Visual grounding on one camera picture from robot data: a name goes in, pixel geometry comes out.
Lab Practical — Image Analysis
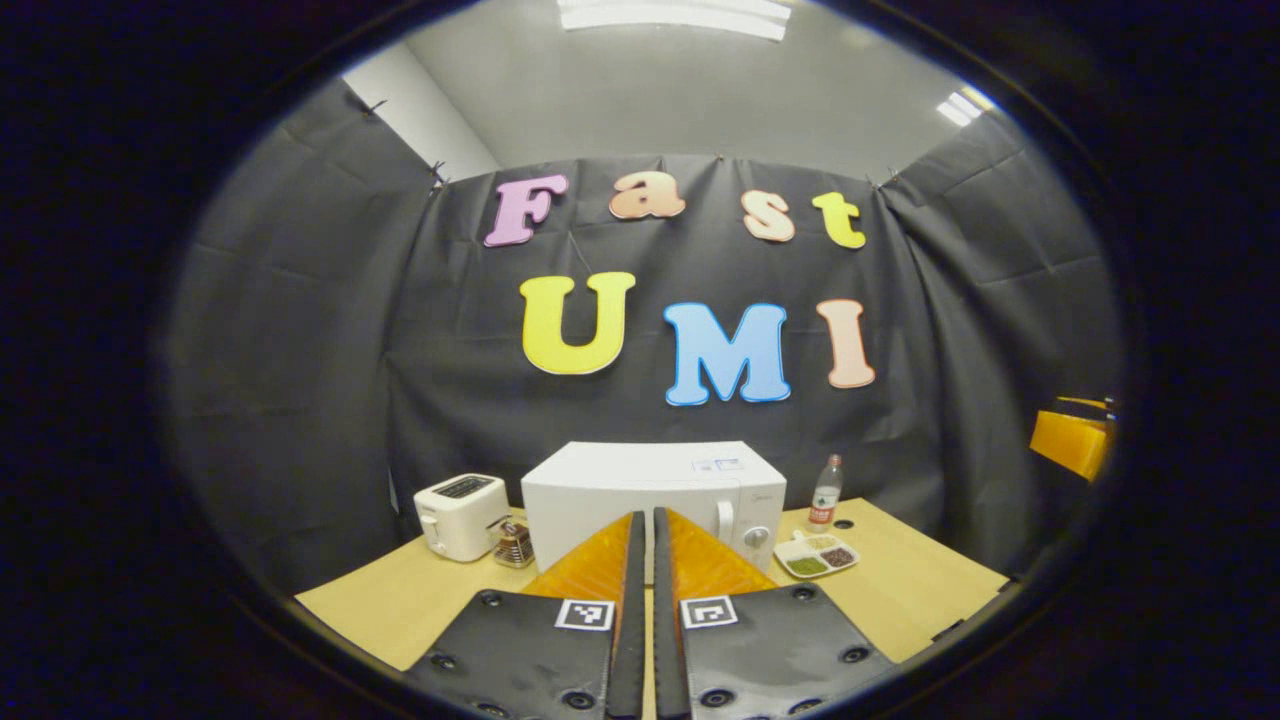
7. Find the clear red label water bottle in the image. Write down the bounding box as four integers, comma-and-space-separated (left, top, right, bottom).
808, 455, 844, 528

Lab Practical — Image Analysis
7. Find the white microwave oven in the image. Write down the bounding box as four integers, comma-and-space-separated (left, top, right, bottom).
521, 441, 788, 576

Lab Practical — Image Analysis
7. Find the large ceiling light panel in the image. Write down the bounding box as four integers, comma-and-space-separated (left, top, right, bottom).
557, 0, 791, 41

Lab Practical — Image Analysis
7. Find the small glass jar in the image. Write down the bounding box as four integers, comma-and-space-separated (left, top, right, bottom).
492, 520, 536, 569

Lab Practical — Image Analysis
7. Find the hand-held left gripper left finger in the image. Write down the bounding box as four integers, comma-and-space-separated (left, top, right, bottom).
405, 510, 648, 720

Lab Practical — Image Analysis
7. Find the small ceiling light panel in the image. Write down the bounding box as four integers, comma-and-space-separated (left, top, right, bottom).
937, 88, 991, 128

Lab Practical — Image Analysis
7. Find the white toaster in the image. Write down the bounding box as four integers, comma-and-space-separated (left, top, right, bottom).
414, 474, 513, 563

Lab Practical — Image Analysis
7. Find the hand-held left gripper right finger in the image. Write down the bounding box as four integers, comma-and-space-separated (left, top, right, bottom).
653, 507, 896, 720

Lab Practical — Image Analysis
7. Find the white divided dish of beans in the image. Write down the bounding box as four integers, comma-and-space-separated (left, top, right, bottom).
773, 531, 860, 579

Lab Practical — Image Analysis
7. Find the black backdrop cloth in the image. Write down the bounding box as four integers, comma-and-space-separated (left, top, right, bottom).
165, 80, 1126, 601

